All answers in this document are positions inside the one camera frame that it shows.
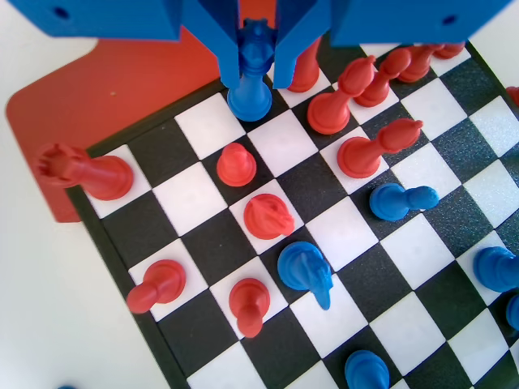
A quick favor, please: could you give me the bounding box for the red chess rook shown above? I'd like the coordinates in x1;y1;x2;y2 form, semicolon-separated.
34;142;135;203

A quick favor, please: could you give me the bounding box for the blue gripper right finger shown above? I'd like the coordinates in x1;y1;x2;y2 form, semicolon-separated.
273;0;333;90

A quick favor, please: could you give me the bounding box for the red chess pawn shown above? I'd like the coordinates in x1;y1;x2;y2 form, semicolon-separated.
431;40;467;61
399;43;438;84
228;277;271;340
126;259;187;315
216;142;257;188
354;47;414;109

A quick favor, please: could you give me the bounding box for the blue chess queen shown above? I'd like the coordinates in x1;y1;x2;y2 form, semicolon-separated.
226;18;273;122

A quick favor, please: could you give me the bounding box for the blue chess pawn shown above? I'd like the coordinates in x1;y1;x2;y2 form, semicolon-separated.
505;293;519;331
368;182;441;222
344;349;391;389

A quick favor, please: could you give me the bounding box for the black white chessboard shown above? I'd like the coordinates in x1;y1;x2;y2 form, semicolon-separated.
64;38;519;389

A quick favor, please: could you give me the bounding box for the red bishop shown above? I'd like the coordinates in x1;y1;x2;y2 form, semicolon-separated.
307;54;378;136
336;118;425;181

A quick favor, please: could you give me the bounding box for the blue chess knight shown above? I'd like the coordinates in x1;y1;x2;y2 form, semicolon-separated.
277;241;334;312

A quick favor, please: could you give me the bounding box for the red board end plate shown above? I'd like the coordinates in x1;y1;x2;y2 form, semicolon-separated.
4;0;281;224

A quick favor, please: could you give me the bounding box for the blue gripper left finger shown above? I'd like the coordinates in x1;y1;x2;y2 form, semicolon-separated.
181;0;241;89

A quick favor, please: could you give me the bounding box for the blue chess bishop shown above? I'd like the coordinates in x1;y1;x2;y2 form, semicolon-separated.
472;246;519;293

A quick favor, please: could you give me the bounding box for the red piece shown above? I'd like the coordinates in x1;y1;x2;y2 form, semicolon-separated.
285;34;324;93

